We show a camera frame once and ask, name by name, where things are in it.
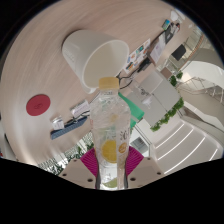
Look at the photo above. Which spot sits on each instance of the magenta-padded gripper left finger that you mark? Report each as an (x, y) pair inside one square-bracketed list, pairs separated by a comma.
[(77, 171)]

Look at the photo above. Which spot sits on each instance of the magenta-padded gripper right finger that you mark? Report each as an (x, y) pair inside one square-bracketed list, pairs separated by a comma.
[(145, 168)]

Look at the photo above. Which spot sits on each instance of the clear lemon-label drink bottle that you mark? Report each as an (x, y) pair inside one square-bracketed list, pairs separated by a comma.
[(110, 133)]

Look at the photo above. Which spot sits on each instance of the row of tall green plants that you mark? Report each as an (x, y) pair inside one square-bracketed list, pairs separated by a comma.
[(66, 155)]

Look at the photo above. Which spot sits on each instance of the group of ceiling light strips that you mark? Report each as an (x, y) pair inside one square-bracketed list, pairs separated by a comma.
[(186, 148)]

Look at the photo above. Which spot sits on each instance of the green shopping bag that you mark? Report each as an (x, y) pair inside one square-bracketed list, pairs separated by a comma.
[(133, 110)]

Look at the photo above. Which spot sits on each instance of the small white printed card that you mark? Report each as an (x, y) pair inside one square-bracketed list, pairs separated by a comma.
[(80, 108)]

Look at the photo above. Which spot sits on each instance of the clear plastic tumbler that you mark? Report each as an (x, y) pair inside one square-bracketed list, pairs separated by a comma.
[(144, 95)]

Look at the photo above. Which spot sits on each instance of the flat round red coaster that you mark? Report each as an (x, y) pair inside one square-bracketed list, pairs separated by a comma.
[(38, 105)]

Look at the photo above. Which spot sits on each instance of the colourful sticker sheet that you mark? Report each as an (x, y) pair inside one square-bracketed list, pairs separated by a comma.
[(137, 56)]

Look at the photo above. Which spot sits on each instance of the white ceramic mug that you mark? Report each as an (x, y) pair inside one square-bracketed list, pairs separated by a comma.
[(86, 53)]

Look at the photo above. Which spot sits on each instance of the black office chair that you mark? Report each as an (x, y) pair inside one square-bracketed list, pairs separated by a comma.
[(179, 52)]

